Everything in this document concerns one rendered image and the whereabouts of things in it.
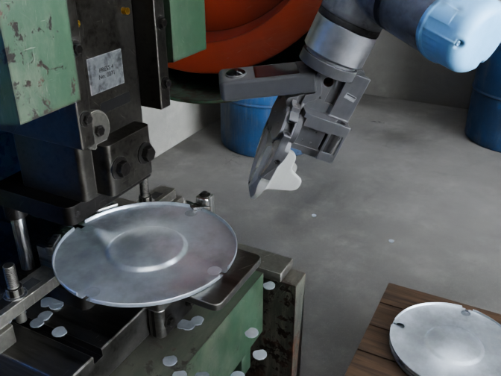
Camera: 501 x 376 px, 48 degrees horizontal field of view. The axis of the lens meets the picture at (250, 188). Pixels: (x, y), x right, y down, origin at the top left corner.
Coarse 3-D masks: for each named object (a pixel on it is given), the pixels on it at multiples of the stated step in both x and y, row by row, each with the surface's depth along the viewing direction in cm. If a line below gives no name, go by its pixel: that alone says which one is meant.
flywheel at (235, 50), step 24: (216, 0) 106; (240, 0) 104; (264, 0) 102; (288, 0) 97; (312, 0) 94; (216, 24) 108; (240, 24) 106; (264, 24) 100; (288, 24) 98; (216, 48) 107; (240, 48) 104; (264, 48) 102; (288, 48) 103; (192, 72) 111; (216, 72) 109
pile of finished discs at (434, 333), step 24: (408, 312) 138; (432, 312) 138; (456, 312) 138; (408, 336) 130; (432, 336) 130; (456, 336) 130; (480, 336) 130; (408, 360) 124; (432, 360) 124; (456, 360) 123; (480, 360) 124
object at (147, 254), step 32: (96, 224) 96; (128, 224) 96; (160, 224) 96; (192, 224) 96; (224, 224) 96; (64, 256) 87; (96, 256) 87; (128, 256) 86; (160, 256) 86; (192, 256) 87; (224, 256) 87; (128, 288) 80; (160, 288) 80; (192, 288) 80
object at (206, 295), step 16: (240, 256) 88; (256, 256) 88; (240, 272) 84; (208, 288) 81; (224, 288) 81; (160, 304) 87; (176, 304) 91; (192, 304) 94; (208, 304) 78; (224, 304) 79; (160, 320) 88; (176, 320) 92; (160, 336) 90
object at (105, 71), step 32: (96, 0) 74; (128, 0) 79; (96, 32) 75; (128, 32) 81; (96, 64) 76; (128, 64) 82; (96, 96) 77; (128, 96) 84; (96, 128) 76; (128, 128) 83; (32, 160) 82; (64, 160) 79; (96, 160) 79; (128, 160) 82; (64, 192) 82; (96, 192) 82
